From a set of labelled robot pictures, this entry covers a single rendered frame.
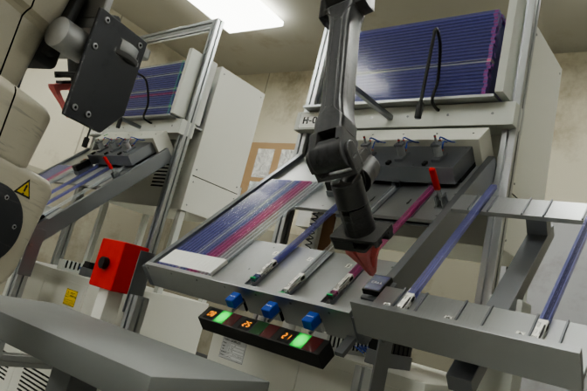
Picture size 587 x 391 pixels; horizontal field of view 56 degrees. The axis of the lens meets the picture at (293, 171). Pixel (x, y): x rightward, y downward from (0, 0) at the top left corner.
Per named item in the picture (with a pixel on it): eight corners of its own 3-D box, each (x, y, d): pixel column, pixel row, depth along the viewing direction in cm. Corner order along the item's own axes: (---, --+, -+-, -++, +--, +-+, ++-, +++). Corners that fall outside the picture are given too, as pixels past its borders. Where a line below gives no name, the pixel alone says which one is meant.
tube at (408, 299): (394, 328, 88) (392, 320, 88) (386, 325, 89) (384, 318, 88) (497, 188, 123) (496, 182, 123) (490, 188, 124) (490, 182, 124)
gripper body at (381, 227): (348, 226, 107) (339, 193, 104) (395, 230, 100) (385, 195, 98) (330, 244, 103) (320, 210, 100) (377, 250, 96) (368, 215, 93)
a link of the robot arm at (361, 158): (302, 156, 96) (345, 145, 92) (326, 130, 106) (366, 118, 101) (329, 214, 100) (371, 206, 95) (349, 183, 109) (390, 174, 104)
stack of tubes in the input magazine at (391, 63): (486, 93, 152) (500, 8, 158) (336, 103, 186) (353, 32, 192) (501, 112, 161) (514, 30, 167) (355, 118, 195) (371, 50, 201)
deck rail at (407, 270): (366, 346, 104) (359, 319, 102) (357, 343, 106) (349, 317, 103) (498, 176, 152) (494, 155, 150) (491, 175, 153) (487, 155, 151)
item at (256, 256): (357, 328, 105) (354, 315, 104) (154, 275, 149) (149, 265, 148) (403, 272, 118) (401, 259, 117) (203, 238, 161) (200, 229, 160)
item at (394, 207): (441, 237, 131) (437, 219, 129) (246, 215, 174) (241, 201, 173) (491, 175, 153) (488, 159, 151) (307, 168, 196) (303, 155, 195)
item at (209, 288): (357, 343, 106) (348, 312, 103) (154, 285, 149) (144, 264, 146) (361, 339, 106) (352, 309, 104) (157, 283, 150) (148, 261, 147)
